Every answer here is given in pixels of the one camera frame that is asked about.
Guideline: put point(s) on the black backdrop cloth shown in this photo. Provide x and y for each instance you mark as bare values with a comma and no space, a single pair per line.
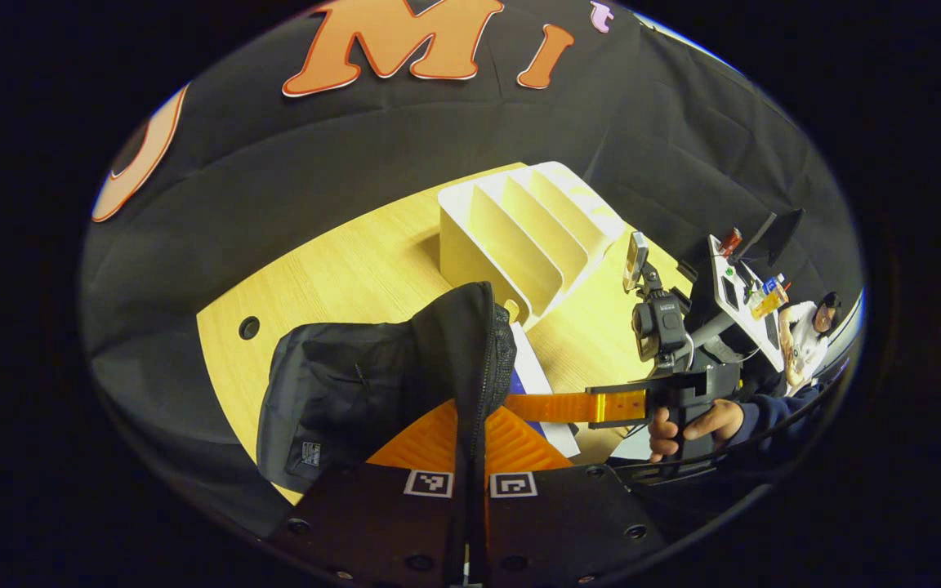
315,163

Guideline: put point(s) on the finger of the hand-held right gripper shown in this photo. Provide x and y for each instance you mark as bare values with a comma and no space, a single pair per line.
568,407

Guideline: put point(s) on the white background desk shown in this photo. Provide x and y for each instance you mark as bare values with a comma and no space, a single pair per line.
744,322

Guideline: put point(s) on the black monitor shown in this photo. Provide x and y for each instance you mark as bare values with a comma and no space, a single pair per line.
781,233

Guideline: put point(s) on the small yellow desk item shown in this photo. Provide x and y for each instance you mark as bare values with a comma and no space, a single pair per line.
764,304

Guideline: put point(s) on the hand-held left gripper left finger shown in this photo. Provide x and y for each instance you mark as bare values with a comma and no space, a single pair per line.
372,523

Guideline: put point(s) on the black schoolbag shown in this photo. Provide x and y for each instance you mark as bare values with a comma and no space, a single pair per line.
356,384

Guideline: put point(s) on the blue cover book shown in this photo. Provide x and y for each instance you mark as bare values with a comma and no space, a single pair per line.
532,363

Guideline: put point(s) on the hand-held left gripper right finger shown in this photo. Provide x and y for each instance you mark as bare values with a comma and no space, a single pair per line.
568,523

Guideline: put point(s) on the white bookshelf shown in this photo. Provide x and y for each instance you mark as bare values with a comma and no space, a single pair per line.
479,253

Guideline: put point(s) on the small red object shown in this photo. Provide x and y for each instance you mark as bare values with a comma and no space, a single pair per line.
730,242

